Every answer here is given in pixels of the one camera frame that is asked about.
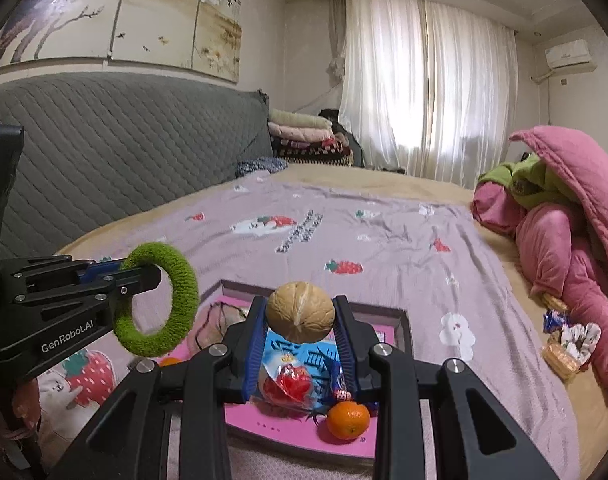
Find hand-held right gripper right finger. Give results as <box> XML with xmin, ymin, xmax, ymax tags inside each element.
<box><xmin>332</xmin><ymin>295</ymin><xmax>560</xmax><ymax>480</ymax></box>

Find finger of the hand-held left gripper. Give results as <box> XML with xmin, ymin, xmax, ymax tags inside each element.
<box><xmin>14</xmin><ymin>265</ymin><xmax>165</xmax><ymax>322</ymax></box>
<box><xmin>11</xmin><ymin>255</ymin><xmax>127</xmax><ymax>306</ymax></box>

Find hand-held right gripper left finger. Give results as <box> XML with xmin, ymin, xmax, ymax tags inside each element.
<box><xmin>46</xmin><ymin>295</ymin><xmax>269</xmax><ymax>480</ymax></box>

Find blue cookie packet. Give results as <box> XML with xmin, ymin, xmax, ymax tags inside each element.
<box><xmin>329</xmin><ymin>360</ymin><xmax>379</xmax><ymax>411</ymax></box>

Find beige mesh drawstring pouch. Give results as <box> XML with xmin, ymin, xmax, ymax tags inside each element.
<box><xmin>189</xmin><ymin>301</ymin><xmax>249</xmax><ymax>356</ymax></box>

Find green fuzzy ring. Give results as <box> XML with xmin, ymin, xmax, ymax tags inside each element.
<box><xmin>112</xmin><ymin>242</ymin><xmax>199</xmax><ymax>356</ymax></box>

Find walnut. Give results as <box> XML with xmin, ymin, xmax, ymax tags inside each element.
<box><xmin>265</xmin><ymin>281</ymin><xmax>336</xmax><ymax>345</ymax></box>

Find shallow grey cardboard box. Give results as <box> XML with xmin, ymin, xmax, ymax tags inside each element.
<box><xmin>204</xmin><ymin>279</ymin><xmax>413</xmax><ymax>466</ymax></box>

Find pink and blue book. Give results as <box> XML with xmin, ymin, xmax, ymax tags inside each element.
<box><xmin>186</xmin><ymin>295</ymin><xmax>399</xmax><ymax>461</ymax></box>

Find grey quilted headboard cover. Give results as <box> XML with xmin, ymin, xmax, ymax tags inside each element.
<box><xmin>0</xmin><ymin>72</ymin><xmax>275</xmax><ymax>261</ymax></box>

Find blue patterned cloth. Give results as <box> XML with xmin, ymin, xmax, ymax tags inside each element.
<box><xmin>235</xmin><ymin>156</ymin><xmax>289</xmax><ymax>178</ymax></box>

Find dark red patterned folded blanket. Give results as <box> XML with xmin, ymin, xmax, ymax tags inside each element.
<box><xmin>271</xmin><ymin>137</ymin><xmax>355</xmax><ymax>166</ymax></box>

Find small blue snack packet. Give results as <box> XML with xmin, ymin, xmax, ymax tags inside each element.
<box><xmin>543</xmin><ymin>309</ymin><xmax>571</xmax><ymax>335</ymax></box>

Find wicker basket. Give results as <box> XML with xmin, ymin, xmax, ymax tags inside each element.
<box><xmin>541</xmin><ymin>292</ymin><xmax>602</xmax><ymax>381</ymax></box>

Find dark clothing pile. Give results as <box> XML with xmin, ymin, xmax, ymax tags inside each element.
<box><xmin>318</xmin><ymin>109</ymin><xmax>365</xmax><ymax>166</ymax></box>

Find pink folded blanket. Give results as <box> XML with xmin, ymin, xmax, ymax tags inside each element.
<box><xmin>269</xmin><ymin>125</ymin><xmax>335</xmax><ymax>143</ymax></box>

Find cream folded blanket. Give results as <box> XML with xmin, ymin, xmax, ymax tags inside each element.
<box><xmin>269</xmin><ymin>109</ymin><xmax>332</xmax><ymax>130</ymax></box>

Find white floral cloth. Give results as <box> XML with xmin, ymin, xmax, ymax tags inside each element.
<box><xmin>559</xmin><ymin>322</ymin><xmax>602</xmax><ymax>363</ymax></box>

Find pink quilt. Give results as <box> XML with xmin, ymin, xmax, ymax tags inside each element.
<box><xmin>471</xmin><ymin>125</ymin><xmax>608</xmax><ymax>416</ymax></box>

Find green blanket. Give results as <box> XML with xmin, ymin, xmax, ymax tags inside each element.
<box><xmin>479</xmin><ymin>152</ymin><xmax>585</xmax><ymax>211</ymax></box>

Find white sheer curtain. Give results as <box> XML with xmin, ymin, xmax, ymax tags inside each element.
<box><xmin>329</xmin><ymin>0</ymin><xmax>517</xmax><ymax>191</ymax></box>

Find white air conditioner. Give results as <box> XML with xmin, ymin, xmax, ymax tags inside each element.
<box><xmin>544</xmin><ymin>39</ymin><xmax>597</xmax><ymax>73</ymax></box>

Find blossom wall painting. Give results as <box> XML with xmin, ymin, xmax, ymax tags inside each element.
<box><xmin>0</xmin><ymin>0</ymin><xmax>245</xmax><ymax>83</ymax></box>

